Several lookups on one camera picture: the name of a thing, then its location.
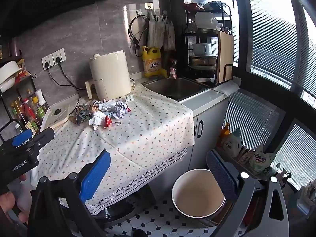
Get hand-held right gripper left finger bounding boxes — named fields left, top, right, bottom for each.
left=28, top=150, right=111, bottom=237

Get window with grey blinds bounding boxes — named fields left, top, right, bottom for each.
left=227, top=0, right=316, bottom=195

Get white cabinet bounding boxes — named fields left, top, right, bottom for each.
left=190, top=96, right=230, bottom=173

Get black hanging cord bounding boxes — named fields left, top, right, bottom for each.
left=128, top=15, right=149, bottom=57

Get white laundry detergent bottle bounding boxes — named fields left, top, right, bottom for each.
left=222, top=128, right=242, bottom=157

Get wooden cutting board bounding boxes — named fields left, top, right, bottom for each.
left=217, top=32, right=234, bottom=82

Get white cup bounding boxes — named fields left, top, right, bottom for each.
left=193, top=43, right=212, bottom=55

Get cream air fryer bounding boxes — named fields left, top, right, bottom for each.
left=85, top=50, right=135, bottom=102

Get white round bucket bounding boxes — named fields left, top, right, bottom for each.
left=171, top=168, right=226, bottom=219

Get floral tablecloth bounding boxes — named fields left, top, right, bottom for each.
left=31, top=83, right=195, bottom=215

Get yellow snack packet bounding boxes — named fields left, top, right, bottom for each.
left=16, top=59, right=28, bottom=78

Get black dish rack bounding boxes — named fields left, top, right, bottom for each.
left=184, top=2, right=234, bottom=83

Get yellow detergent bottle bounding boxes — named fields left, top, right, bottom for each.
left=142, top=46, right=168, bottom=78

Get white hanging bags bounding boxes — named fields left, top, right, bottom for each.
left=148, top=11, right=165, bottom=50
left=163, top=16, right=176, bottom=51

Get orange bottle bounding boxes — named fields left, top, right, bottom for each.
left=220, top=122, right=230, bottom=149

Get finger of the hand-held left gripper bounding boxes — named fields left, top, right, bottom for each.
left=30, top=128, right=55, bottom=150
left=11, top=129, right=33, bottom=148

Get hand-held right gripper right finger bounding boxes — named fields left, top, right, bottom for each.
left=206, top=150, right=289, bottom=237

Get steel sink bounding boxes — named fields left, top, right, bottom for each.
left=143, top=77, right=210, bottom=102

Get green refill pouch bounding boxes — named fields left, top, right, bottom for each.
left=249, top=144, right=276, bottom=173

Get black power cable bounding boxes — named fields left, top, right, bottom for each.
left=55, top=57, right=87, bottom=90
left=44, top=63, right=81, bottom=104

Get white pot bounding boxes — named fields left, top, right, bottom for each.
left=0, top=60, right=23, bottom=86

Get steel pot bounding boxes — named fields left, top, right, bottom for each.
left=189, top=55, right=218, bottom=71

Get white folded cloth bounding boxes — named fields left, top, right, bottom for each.
left=215, top=80, right=241, bottom=95

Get dark printed wrapper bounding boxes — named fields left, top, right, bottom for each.
left=74, top=109, right=93, bottom=125

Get row of seasoning bottles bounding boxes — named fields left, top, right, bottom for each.
left=10, top=89, right=48, bottom=134

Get person's left hand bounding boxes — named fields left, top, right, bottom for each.
left=0, top=174, right=29, bottom=225

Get chrome faucet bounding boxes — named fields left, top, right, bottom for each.
left=169, top=59, right=179, bottom=79

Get black spice rack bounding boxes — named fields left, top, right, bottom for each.
left=0, top=54, right=50, bottom=134

